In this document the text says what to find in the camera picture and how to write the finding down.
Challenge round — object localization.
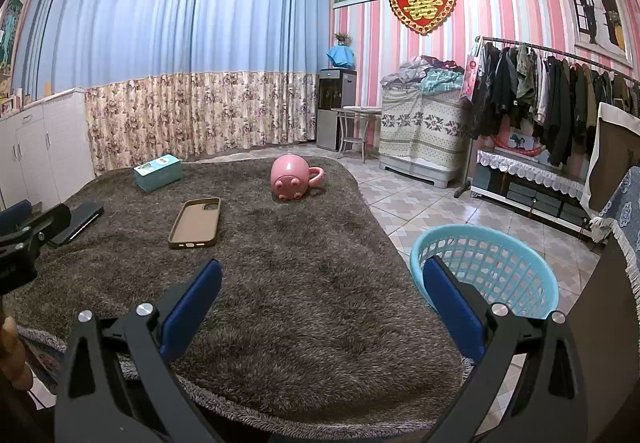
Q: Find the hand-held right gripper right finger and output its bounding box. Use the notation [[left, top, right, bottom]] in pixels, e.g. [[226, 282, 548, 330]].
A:
[[415, 255, 591, 443]]

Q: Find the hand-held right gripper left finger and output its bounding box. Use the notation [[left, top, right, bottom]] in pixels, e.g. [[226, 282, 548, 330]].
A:
[[54, 259, 223, 443]]

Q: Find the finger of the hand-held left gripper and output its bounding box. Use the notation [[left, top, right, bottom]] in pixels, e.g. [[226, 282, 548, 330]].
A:
[[15, 203, 72, 250], [0, 199, 33, 236]]

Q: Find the light blue plastic basket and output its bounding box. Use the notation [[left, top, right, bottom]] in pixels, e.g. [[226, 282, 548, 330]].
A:
[[410, 224, 560, 321]]

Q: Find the person's left hand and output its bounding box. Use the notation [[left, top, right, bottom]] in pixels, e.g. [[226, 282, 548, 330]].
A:
[[0, 315, 33, 391]]

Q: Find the white cabinet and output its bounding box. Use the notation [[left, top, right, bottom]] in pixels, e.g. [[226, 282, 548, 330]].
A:
[[0, 88, 96, 208]]

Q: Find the brown flat tablet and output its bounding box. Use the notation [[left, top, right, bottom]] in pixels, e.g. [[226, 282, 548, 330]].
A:
[[168, 197, 222, 250]]

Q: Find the grey shaggy blanket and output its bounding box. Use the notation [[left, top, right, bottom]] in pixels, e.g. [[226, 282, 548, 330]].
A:
[[2, 155, 473, 429]]

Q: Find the teal cardboard box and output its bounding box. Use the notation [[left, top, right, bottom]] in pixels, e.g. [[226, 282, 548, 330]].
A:
[[133, 154, 183, 194]]

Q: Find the low shelf with lace cloth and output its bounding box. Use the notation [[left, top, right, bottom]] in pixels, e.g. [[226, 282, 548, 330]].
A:
[[472, 149, 598, 234]]

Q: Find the pink pig mug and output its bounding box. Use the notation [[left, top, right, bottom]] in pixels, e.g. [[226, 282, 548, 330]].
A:
[[270, 154, 326, 202]]

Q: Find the patterned cloth covered cabinet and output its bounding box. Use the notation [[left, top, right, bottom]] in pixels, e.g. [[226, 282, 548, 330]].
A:
[[377, 88, 471, 188]]

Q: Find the blue patterned fringed cloth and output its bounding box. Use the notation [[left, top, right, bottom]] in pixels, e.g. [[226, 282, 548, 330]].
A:
[[590, 167, 640, 314]]

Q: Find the small folding table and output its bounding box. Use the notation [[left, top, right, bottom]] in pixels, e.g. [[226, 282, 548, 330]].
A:
[[331, 107, 381, 160]]

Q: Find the blue and floral curtain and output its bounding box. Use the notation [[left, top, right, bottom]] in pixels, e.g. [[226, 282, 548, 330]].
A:
[[10, 0, 332, 174]]

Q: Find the cloth covered brown furniture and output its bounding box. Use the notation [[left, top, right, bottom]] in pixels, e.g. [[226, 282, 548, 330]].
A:
[[585, 102, 640, 218]]

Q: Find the grey water dispenser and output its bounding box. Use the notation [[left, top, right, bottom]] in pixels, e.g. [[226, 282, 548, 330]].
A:
[[316, 69, 358, 152]]

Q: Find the row of hanging clothes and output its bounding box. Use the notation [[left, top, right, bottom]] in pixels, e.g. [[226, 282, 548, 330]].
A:
[[472, 43, 640, 168]]

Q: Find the pink hanging bag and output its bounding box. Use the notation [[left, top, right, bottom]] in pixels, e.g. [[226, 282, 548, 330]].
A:
[[459, 43, 483, 104]]

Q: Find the pile of clothes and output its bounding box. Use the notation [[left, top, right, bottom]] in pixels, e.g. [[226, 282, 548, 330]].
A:
[[380, 55, 468, 96]]

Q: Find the blue covered water bottle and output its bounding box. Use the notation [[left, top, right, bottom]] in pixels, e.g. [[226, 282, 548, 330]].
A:
[[326, 45, 357, 70]]

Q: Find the metal clothes rack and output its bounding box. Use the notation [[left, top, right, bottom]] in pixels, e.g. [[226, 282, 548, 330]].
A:
[[454, 36, 640, 198]]

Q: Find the green wall poster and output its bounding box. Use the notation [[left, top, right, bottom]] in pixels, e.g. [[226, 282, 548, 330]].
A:
[[0, 0, 23, 74]]

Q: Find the red heart wall decoration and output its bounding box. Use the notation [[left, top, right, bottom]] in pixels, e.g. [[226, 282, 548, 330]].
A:
[[389, 0, 458, 36]]

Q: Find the wedding photo wall poster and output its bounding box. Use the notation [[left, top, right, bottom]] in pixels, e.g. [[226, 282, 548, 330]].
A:
[[557, 0, 631, 66]]

